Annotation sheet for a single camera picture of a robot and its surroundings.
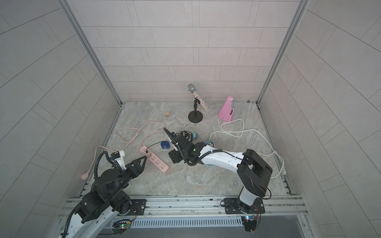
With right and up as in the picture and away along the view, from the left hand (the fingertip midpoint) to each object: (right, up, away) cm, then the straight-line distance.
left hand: (148, 158), depth 72 cm
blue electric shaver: (+5, +3, +17) cm, 18 cm away
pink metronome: (+45, +24, +29) cm, 59 cm away
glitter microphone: (+21, +37, +15) cm, 45 cm away
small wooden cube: (+2, +21, +36) cm, 42 cm away
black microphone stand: (+23, +20, +36) cm, 47 cm away
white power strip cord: (+55, +11, +27) cm, 62 cm away
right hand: (+11, 0, +10) cm, 15 cm away
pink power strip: (-1, -4, +13) cm, 13 cm away
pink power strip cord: (-39, -13, +10) cm, 42 cm away
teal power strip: (+32, +4, +23) cm, 39 cm away
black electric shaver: (+17, +9, +26) cm, 32 cm away
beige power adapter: (-6, 0, +11) cm, 12 cm away
